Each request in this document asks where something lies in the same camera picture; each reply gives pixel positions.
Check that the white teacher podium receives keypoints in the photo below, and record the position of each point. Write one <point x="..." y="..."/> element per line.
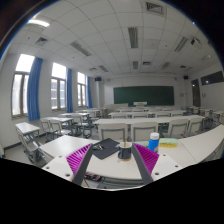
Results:
<point x="140" y="104"/>

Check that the dark blue mug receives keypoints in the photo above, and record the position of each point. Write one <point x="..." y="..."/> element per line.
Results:
<point x="124" y="150"/>

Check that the blue curtain far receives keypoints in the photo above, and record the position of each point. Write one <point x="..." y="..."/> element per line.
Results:
<point x="89" y="97"/>

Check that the white chair front left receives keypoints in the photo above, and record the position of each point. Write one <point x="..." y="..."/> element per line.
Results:
<point x="114" y="131"/>

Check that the blue curtain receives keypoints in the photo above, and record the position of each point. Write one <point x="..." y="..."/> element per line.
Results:
<point x="33" y="90"/>
<point x="69" y="90"/>
<point x="89" y="97"/>

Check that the yellow green sponge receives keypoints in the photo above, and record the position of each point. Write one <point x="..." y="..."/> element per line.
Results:
<point x="168" y="142"/>

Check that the white desk far left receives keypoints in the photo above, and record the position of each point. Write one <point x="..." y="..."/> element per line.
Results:
<point x="28" y="135"/>

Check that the white chair front right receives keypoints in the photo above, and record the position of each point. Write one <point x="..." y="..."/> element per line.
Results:
<point x="177" y="127"/>

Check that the dark classroom door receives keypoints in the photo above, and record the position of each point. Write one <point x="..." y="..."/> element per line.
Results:
<point x="196" y="93"/>

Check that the white chair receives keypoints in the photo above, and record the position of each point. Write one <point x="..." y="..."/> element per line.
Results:
<point x="141" y="131"/>
<point x="114" y="131"/>
<point x="177" y="127"/>

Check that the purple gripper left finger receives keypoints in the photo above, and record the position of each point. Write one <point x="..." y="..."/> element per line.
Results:
<point x="78" y="162"/>

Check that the green chalkboard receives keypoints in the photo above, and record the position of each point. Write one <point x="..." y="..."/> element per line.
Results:
<point x="152" y="95"/>

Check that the blue bottle white cap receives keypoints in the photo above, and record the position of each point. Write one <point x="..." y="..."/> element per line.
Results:
<point x="154" y="142"/>

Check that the blue curtain middle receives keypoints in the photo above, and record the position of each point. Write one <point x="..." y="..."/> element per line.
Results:
<point x="69" y="90"/>

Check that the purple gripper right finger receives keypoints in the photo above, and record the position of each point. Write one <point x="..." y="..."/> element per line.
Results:
<point x="146" y="160"/>

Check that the long white desk row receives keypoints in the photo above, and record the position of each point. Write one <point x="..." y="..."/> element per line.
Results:
<point x="158" y="120"/>

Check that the black mat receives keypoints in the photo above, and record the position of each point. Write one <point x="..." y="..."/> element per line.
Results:
<point x="105" y="148"/>

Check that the white chair front middle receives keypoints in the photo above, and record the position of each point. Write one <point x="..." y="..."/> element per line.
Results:
<point x="141" y="131"/>

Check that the blue curtain left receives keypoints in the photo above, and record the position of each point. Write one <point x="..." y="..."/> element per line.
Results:
<point x="33" y="90"/>

